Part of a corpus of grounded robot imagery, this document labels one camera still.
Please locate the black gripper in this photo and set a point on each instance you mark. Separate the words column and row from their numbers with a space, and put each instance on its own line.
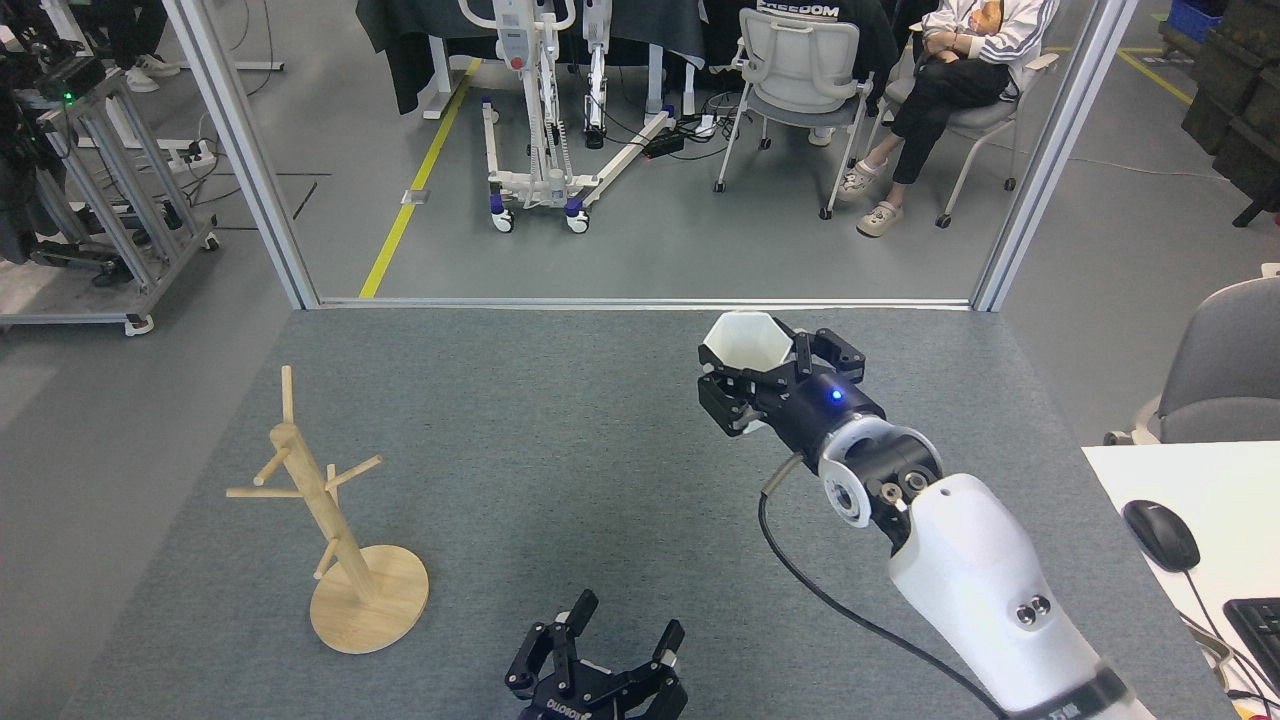
column 600, row 708
column 815, row 410

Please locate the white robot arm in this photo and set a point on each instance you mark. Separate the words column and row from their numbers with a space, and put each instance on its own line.
column 970, row 570

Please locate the wooden cup rack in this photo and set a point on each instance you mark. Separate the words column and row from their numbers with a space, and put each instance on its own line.
column 320, row 500

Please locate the black power strip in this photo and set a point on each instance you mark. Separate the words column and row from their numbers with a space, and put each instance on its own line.
column 664, row 145

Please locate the grey mesh office chair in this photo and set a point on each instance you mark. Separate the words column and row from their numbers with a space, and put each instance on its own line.
column 800, row 60

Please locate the white stand on wheels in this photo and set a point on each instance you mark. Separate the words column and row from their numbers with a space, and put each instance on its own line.
column 530, row 185

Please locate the seated person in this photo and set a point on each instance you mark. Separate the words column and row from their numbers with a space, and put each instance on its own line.
column 870, row 30
column 950, row 90

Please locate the black computer mouse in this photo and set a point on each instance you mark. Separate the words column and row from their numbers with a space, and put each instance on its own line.
column 1160, row 535

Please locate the grey padded chair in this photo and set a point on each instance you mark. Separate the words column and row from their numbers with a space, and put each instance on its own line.
column 1230, row 370

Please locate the white desk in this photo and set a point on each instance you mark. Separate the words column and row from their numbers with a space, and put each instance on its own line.
column 1230, row 480

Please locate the dark table cloth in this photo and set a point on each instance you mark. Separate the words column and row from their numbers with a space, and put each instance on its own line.
column 410, row 50

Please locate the stack of black cases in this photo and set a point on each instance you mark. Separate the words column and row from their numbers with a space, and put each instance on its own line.
column 1240, row 100

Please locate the black keyboard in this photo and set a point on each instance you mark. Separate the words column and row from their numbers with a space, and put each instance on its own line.
column 1260, row 635

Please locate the blue crate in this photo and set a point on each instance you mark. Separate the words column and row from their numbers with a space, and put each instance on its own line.
column 1195, row 20

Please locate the white power strip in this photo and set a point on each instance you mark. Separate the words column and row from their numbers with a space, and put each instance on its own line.
column 195, row 152

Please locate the black machine with green light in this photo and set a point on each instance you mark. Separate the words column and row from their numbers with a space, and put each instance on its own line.
column 25, row 150

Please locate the silver frame crossbar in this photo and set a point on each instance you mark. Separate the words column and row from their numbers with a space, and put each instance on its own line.
column 640, row 303

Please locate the grey chair with white frame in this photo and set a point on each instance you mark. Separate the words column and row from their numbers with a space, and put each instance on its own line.
column 985, row 115

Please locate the silver frame post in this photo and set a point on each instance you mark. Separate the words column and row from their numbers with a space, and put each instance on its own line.
column 240, row 150
column 1055, row 150

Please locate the aluminium frame cart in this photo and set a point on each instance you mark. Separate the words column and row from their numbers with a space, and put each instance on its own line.
column 120, row 200

